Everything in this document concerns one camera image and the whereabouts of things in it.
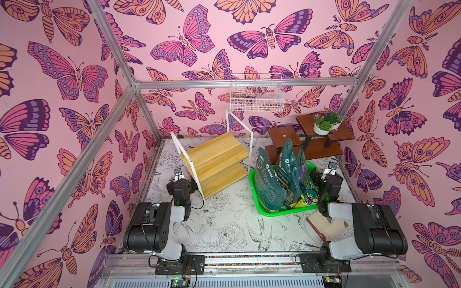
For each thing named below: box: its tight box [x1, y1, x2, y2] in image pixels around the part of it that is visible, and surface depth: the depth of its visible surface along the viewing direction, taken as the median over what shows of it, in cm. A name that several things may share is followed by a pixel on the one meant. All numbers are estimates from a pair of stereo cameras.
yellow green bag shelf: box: [289, 190, 319, 209], surface depth 83 cm
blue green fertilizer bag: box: [298, 146, 319, 203], surface depth 83 cm
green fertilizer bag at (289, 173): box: [275, 138, 303, 209], surface depth 76 cm
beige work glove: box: [306, 211, 355, 242], surface depth 84 cm
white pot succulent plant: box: [313, 111, 344, 136], surface depth 89 cm
